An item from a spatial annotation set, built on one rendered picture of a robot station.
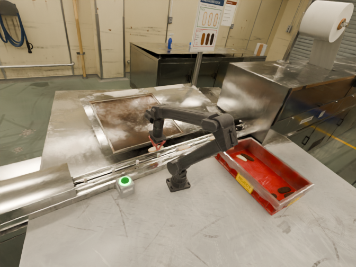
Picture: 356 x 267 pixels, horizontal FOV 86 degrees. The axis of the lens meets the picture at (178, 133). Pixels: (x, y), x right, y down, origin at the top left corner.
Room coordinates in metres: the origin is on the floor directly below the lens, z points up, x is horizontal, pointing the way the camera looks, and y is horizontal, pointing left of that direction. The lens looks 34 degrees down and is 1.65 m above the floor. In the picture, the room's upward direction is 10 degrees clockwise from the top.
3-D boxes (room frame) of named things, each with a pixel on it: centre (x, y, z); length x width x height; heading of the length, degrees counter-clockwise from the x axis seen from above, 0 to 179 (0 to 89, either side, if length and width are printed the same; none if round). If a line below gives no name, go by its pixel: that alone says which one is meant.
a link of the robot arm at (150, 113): (0.89, 0.14, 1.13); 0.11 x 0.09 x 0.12; 47
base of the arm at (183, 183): (0.72, -0.05, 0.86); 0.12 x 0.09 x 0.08; 118
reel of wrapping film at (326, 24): (1.93, -1.02, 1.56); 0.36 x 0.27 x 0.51; 40
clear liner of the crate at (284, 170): (0.89, -0.53, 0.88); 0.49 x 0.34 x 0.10; 36
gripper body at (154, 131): (0.87, 0.11, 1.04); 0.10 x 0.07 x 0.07; 40
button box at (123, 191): (0.61, 0.22, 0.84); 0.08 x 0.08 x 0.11; 40
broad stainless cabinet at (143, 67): (3.74, 0.04, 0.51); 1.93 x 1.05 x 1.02; 130
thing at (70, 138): (1.46, 0.10, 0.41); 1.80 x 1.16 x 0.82; 118
